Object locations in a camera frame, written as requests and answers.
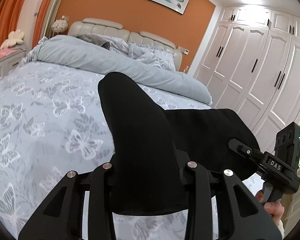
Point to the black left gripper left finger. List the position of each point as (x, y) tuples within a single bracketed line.
[(60, 215)]

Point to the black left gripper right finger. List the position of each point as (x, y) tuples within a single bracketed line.
[(240, 215)]

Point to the black pants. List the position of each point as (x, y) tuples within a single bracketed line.
[(146, 138)]

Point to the right hand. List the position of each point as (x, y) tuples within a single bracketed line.
[(275, 209)]

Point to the butterfly print bed sheet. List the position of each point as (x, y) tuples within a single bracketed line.
[(51, 122)]

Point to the white panelled wardrobe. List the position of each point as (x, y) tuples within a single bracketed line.
[(252, 66)]

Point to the white drawer window bench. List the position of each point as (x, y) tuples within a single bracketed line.
[(11, 61)]

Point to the grey rolled duvet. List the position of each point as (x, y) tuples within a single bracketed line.
[(75, 53)]

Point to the butterfly print pillow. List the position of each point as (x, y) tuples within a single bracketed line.
[(146, 54)]

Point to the pink bench cushion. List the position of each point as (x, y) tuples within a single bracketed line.
[(8, 52)]

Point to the cream flower plush pillow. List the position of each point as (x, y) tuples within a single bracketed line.
[(14, 38)]

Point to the white fluffy bedside lamp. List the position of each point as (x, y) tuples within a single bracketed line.
[(59, 26)]

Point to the beige padded headboard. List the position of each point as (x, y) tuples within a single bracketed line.
[(113, 29)]

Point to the orange curtain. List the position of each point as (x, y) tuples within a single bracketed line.
[(26, 15)]

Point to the black gripper mounted camera box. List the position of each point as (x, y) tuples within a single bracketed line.
[(287, 146)]

